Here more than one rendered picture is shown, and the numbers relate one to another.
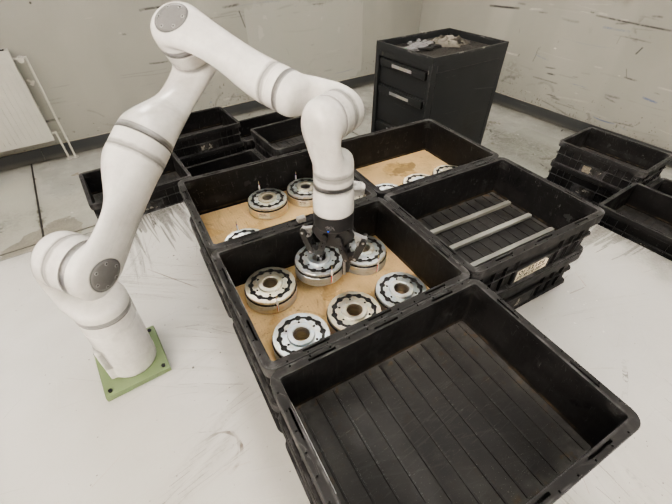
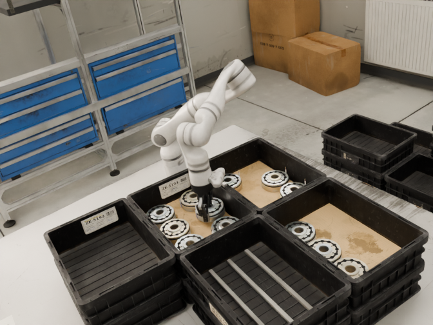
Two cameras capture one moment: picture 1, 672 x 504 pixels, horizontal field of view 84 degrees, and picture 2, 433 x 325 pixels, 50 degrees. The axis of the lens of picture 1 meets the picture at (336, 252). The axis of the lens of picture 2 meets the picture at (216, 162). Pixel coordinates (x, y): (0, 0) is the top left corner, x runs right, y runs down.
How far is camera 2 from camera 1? 1.50 m
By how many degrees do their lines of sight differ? 71
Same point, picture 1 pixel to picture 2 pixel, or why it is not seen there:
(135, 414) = not seen: hidden behind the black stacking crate
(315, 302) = (189, 219)
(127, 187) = (178, 117)
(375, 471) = (100, 250)
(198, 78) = (230, 93)
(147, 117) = (198, 98)
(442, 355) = not seen: hidden behind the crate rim
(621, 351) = not seen: outside the picture
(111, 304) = (166, 153)
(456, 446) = (104, 275)
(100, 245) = (161, 129)
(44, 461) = (139, 186)
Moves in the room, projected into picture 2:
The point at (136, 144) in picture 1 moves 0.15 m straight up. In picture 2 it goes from (189, 105) to (182, 67)
